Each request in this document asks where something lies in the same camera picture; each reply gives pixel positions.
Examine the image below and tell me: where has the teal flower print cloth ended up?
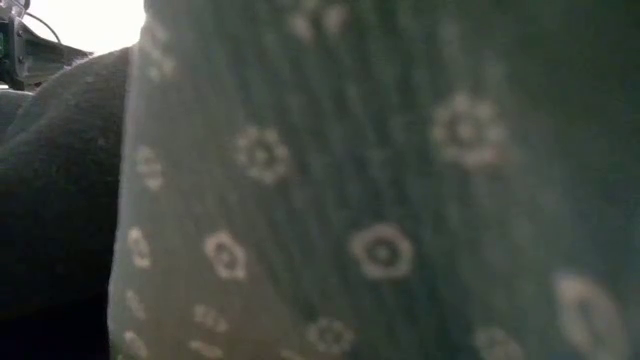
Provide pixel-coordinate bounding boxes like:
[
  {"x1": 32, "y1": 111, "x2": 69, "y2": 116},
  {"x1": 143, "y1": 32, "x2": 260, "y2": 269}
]
[{"x1": 107, "y1": 0, "x2": 640, "y2": 360}]

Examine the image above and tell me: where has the thin black cable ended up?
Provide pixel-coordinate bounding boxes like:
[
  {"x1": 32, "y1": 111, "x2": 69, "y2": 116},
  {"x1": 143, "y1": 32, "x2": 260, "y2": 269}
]
[{"x1": 23, "y1": 9, "x2": 63, "y2": 45}]

